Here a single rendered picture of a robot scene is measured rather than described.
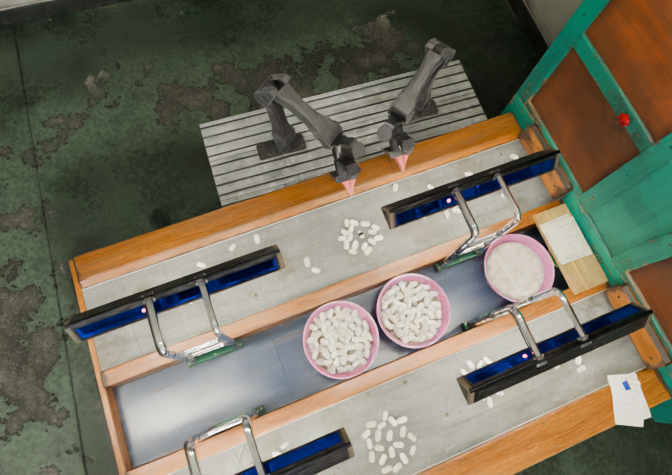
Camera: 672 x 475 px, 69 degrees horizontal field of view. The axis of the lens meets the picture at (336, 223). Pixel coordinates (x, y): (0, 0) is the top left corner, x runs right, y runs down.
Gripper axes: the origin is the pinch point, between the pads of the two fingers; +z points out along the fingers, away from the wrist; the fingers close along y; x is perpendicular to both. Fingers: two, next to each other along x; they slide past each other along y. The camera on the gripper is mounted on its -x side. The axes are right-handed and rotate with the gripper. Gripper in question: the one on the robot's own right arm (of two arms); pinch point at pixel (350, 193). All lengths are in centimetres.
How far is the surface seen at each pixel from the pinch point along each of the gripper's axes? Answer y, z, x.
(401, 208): 6.5, -2.6, -31.7
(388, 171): 19.8, 0.7, 11.0
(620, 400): 61, 82, -60
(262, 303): -43, 26, -7
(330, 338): -25, 41, -21
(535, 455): 25, 85, -62
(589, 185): 82, 18, -25
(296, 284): -29.3, 24.3, -5.7
